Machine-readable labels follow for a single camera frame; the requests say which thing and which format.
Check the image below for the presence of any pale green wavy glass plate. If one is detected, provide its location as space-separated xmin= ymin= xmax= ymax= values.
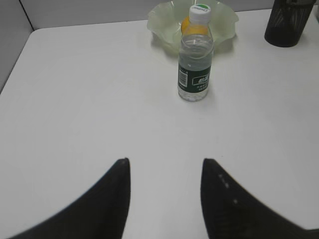
xmin=147 ymin=0 xmax=239 ymax=56

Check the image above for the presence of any clear water bottle green label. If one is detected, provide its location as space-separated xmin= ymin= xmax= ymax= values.
xmin=177 ymin=4 xmax=214 ymax=102

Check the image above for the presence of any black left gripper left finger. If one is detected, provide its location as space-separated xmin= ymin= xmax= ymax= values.
xmin=14 ymin=158 xmax=131 ymax=239

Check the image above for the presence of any black mesh pen holder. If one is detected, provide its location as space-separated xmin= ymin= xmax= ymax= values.
xmin=264 ymin=0 xmax=316 ymax=47

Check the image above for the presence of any yellow mango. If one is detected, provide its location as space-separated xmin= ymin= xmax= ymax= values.
xmin=180 ymin=16 xmax=208 ymax=36

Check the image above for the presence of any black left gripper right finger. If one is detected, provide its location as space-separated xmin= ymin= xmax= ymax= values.
xmin=201 ymin=158 xmax=319 ymax=239

